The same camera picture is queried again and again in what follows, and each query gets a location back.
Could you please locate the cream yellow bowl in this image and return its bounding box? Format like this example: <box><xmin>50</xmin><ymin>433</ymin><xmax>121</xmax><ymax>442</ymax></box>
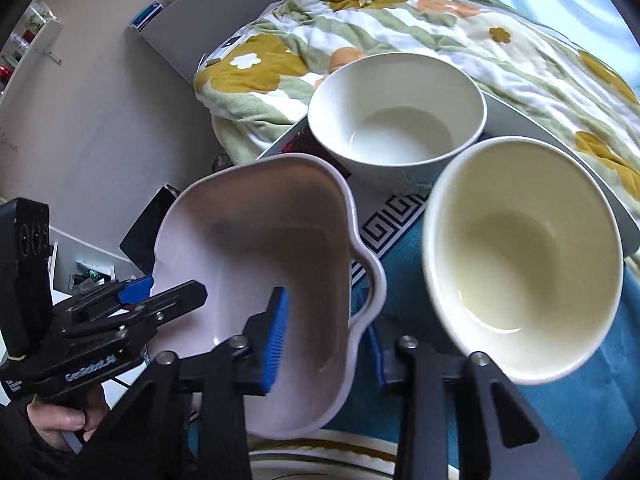
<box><xmin>422</xmin><ymin>136</ymin><xmax>624</xmax><ymax>385</ymax></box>

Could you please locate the person's left hand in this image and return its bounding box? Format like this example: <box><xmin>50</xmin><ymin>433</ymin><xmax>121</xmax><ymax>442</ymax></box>
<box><xmin>26</xmin><ymin>385</ymin><xmax>110</xmax><ymax>450</ymax></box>

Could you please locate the blue white box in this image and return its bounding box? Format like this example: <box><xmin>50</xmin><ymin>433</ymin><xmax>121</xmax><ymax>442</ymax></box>
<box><xmin>129</xmin><ymin>1</ymin><xmax>164</xmax><ymax>30</ymax></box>

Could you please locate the floral quilt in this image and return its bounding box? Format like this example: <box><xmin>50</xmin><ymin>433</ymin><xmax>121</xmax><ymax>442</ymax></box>
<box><xmin>193</xmin><ymin>0</ymin><xmax>639</xmax><ymax>210</ymax></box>

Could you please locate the pink square handled bowl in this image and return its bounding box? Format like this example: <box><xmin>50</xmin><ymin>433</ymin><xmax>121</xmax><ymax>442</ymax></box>
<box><xmin>149</xmin><ymin>154</ymin><xmax>387</xmax><ymax>440</ymax></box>

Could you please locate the light blue window cloth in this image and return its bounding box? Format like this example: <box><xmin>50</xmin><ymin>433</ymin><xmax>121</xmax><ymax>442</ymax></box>
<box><xmin>499</xmin><ymin>0</ymin><xmax>639</xmax><ymax>91</ymax></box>

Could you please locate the white ceramic bowl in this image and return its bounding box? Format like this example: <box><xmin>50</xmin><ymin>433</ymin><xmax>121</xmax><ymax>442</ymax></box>
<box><xmin>307</xmin><ymin>52</ymin><xmax>488</xmax><ymax>195</ymax></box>

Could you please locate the grey headboard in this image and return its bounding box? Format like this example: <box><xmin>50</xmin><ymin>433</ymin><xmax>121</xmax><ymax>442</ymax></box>
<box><xmin>130</xmin><ymin>0</ymin><xmax>282</xmax><ymax>84</ymax></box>

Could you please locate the gold rimmed plate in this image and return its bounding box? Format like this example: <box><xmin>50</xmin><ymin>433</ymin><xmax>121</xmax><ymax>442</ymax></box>
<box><xmin>246</xmin><ymin>428</ymin><xmax>461</xmax><ymax>480</ymax></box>

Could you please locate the white wall shelf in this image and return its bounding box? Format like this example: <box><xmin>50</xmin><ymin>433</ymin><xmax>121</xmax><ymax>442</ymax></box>
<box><xmin>1</xmin><ymin>0</ymin><xmax>63</xmax><ymax>102</ymax></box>

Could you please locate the blue patterned tablecloth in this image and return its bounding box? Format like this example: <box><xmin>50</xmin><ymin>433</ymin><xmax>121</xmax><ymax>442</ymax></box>
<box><xmin>327</xmin><ymin>220</ymin><xmax>639</xmax><ymax>479</ymax></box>

